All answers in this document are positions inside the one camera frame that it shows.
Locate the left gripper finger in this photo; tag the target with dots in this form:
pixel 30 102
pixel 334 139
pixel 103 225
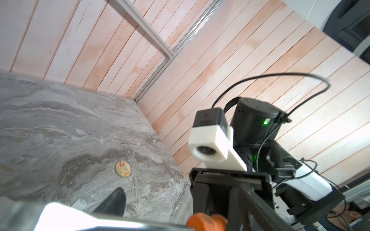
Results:
pixel 114 204

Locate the small beige round toy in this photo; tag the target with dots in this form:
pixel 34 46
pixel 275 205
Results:
pixel 123 169

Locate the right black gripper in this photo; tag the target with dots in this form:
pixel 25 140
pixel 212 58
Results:
pixel 244 198

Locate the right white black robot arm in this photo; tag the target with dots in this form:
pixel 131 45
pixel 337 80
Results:
pixel 300 195

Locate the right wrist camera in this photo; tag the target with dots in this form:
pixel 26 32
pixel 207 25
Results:
pixel 211 141

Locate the orange handle screwdriver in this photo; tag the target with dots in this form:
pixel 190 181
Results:
pixel 204 222

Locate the long white TV remote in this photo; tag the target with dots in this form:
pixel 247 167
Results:
pixel 26 216

